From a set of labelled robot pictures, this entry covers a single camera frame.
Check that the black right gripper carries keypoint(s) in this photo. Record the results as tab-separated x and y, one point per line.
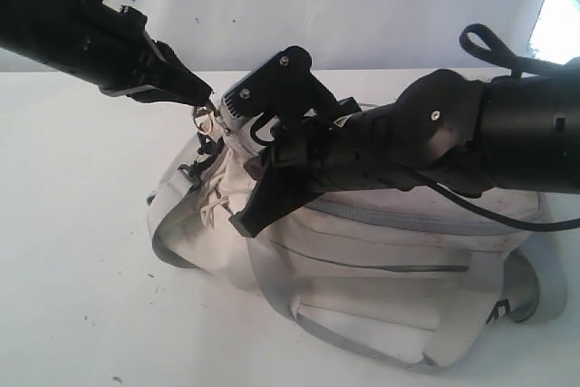
313	152

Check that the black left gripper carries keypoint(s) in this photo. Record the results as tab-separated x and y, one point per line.
100	45

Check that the white fabric backpack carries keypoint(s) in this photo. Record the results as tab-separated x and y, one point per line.
409	277

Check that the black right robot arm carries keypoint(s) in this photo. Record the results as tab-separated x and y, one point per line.
458	137

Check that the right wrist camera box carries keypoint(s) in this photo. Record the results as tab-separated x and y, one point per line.
283	87

